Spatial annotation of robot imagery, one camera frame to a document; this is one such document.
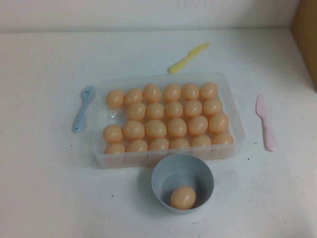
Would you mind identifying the orange plastic egg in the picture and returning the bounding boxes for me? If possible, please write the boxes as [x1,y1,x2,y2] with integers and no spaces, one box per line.
[125,139,149,153]
[169,185,197,210]
[208,112,230,134]
[199,82,219,101]
[203,98,223,117]
[212,132,234,146]
[169,137,191,150]
[122,119,146,140]
[143,83,162,104]
[124,87,144,105]
[191,135,212,147]
[181,82,200,101]
[148,137,170,151]
[126,102,147,121]
[187,115,209,136]
[145,119,167,139]
[165,101,184,119]
[162,82,182,103]
[167,117,188,138]
[183,99,203,118]
[146,102,165,120]
[106,89,125,108]
[103,123,124,144]
[104,142,126,155]

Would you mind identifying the clear plastic egg box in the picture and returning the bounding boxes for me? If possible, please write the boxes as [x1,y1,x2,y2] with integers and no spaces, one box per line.
[92,71,246,170]

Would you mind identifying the brown cardboard box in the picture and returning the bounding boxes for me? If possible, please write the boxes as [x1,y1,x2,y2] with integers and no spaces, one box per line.
[289,0,317,96]

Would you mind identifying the yellow plastic knife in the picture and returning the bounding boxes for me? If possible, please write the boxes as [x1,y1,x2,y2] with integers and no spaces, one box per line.
[168,42,211,74]

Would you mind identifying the grey-blue round bowl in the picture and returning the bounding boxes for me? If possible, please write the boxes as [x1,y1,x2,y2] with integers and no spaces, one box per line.
[151,153,215,218]

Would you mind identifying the blue plastic spoon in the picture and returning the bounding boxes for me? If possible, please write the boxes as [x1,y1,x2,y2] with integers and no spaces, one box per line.
[71,85,96,133]

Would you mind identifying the pink plastic knife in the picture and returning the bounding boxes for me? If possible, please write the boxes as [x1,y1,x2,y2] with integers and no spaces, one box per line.
[255,93,277,152]

